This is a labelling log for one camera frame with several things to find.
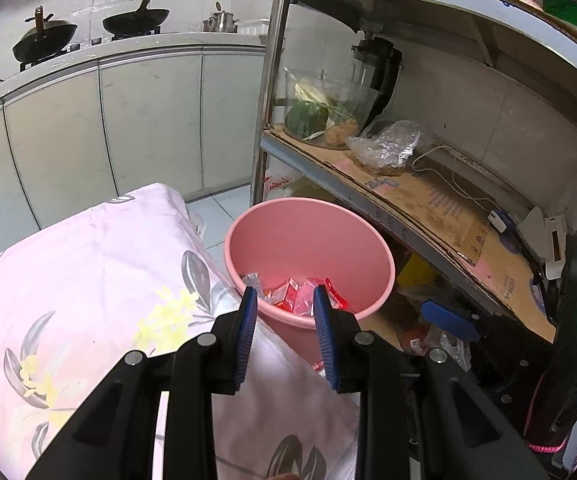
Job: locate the green watermelon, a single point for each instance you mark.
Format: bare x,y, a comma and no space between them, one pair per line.
306,120

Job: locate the ginger root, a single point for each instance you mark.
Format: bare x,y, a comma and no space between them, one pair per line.
342,132

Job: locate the white plastic tray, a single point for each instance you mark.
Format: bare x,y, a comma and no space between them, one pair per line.
254,27

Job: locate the pink plastic bucket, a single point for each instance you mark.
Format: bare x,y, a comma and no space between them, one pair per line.
308,240

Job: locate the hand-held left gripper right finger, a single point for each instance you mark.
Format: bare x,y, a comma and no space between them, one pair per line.
323,330

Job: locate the steel kettle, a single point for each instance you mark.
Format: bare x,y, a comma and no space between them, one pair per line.
221,21

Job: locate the gas stove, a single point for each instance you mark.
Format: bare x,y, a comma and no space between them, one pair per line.
93,45

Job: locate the clear plastic bag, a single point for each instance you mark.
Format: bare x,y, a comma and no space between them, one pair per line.
388,145
252,282

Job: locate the red carton box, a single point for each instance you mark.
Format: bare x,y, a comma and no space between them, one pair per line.
288,295

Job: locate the blue and white charger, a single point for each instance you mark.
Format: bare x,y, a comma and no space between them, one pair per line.
501,221

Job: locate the pink floral tablecloth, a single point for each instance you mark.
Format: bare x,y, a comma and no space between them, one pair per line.
93,270

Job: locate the white red-printed plastic bag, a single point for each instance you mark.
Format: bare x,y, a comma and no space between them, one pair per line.
281,185

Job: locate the yellow packet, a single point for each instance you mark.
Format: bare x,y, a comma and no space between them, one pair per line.
416,272

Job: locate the clear plastic bag on shelf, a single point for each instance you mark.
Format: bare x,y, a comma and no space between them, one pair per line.
388,145

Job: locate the metal shelf rack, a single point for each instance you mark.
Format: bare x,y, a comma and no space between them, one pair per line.
271,85

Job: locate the black blender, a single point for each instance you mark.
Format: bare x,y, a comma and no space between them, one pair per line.
383,75

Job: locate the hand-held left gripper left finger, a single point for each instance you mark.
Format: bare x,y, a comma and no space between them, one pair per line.
246,330

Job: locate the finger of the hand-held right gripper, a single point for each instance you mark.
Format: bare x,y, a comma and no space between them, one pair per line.
448,317

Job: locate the black frying pan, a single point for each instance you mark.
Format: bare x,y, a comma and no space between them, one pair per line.
136,20

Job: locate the red snack bag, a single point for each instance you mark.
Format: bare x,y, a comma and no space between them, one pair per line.
336,297

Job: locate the napa cabbage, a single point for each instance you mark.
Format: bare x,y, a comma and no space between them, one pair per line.
311,92

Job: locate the white plastic device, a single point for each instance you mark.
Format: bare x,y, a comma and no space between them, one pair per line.
551,245

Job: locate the brown cardboard sheet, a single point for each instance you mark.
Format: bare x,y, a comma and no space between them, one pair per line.
433,205

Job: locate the kitchen base cabinet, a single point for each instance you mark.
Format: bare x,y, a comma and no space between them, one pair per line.
143,120

